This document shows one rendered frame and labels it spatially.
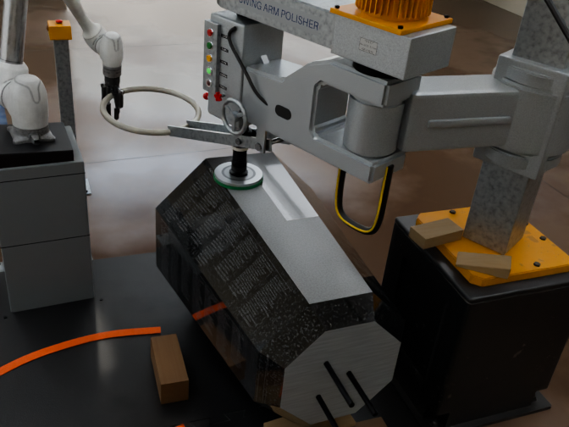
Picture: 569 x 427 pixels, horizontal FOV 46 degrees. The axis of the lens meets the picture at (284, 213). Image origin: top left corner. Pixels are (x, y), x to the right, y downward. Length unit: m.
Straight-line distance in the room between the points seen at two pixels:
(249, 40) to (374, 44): 0.63
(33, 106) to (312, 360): 1.66
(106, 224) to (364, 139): 2.24
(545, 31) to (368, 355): 1.27
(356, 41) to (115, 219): 2.41
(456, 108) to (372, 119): 0.31
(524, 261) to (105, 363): 1.88
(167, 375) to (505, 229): 1.52
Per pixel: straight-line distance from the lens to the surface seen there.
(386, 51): 2.10
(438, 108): 2.33
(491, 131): 2.50
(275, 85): 2.49
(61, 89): 4.21
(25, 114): 3.16
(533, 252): 2.91
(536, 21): 2.52
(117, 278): 3.69
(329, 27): 2.25
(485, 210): 2.78
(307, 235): 2.60
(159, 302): 3.51
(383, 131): 2.26
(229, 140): 2.83
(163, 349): 3.08
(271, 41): 2.67
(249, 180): 2.89
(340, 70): 2.26
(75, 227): 3.31
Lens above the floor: 2.24
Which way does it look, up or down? 31 degrees down
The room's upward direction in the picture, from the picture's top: 6 degrees clockwise
